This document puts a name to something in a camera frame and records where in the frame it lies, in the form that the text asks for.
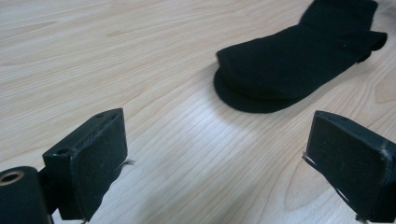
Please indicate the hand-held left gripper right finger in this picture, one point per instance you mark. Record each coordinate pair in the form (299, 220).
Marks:
(351, 158)

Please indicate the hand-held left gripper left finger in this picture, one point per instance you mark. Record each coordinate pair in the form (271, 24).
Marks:
(90, 161)

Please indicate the black sock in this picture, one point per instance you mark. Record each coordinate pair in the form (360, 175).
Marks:
(249, 104)
(299, 59)

